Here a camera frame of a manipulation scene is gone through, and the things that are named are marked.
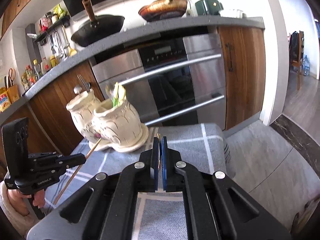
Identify gold fork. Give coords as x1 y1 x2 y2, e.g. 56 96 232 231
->
157 133 162 170

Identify beige chopstick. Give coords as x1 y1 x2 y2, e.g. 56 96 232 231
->
53 138 102 205

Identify yellow plastic tongs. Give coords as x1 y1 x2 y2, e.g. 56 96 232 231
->
105 82 126 107

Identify silver steel fork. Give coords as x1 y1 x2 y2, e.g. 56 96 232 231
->
77 74 91 93

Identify silver flower-end spoon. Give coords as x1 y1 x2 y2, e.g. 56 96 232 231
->
73 85 82 95

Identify person's left hand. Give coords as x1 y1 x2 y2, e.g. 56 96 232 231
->
6 188 47 217

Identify cream floral ceramic utensil holder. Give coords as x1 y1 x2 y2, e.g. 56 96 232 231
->
66 89 149 153

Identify wooden cabinet door left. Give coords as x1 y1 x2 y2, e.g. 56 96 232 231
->
1 61 104 155

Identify wooden cabinet door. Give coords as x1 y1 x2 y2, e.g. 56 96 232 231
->
218 26 266 130
1 61 104 155

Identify stainless steel built-in oven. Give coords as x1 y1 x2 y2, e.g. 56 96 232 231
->
92 34 226 129

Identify yellow oil bottle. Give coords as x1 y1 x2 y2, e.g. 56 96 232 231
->
0 87 11 112

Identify wooden knife block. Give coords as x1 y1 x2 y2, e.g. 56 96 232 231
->
7 85 20 103

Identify wooden cabinet door right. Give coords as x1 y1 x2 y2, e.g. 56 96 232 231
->
218 26 266 130

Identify yellow hanging spatula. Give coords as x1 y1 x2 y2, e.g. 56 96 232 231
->
62 25 77 56

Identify brown frying pan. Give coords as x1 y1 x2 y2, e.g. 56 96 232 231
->
138 0 188 22

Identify grey speckled countertop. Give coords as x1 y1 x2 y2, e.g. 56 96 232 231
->
1 15 265 124

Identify white bowl on counter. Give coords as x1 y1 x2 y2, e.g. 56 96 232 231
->
219 9 243 18

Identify wooden chair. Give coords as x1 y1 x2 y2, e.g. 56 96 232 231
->
289 31 304 90

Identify water bottle on floor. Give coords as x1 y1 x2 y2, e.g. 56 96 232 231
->
302 55 310 76

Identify black wok wooden handle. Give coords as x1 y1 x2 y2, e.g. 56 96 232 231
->
71 0 125 47

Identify black wall spice shelf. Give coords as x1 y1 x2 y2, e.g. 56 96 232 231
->
33 15 71 43

